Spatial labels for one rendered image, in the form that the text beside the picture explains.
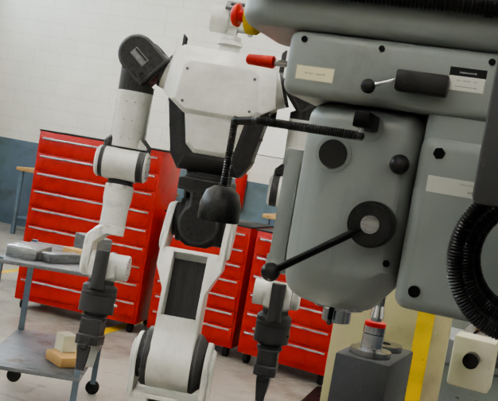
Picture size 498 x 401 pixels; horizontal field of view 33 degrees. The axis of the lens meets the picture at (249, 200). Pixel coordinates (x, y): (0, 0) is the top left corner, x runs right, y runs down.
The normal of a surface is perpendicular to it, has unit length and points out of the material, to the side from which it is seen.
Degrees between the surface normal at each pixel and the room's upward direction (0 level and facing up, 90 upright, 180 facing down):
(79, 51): 90
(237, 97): 90
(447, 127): 90
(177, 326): 79
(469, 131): 90
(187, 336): 67
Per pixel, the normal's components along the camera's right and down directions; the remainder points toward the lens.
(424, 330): -0.31, 0.00
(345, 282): -0.35, 0.45
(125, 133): -0.04, 0.04
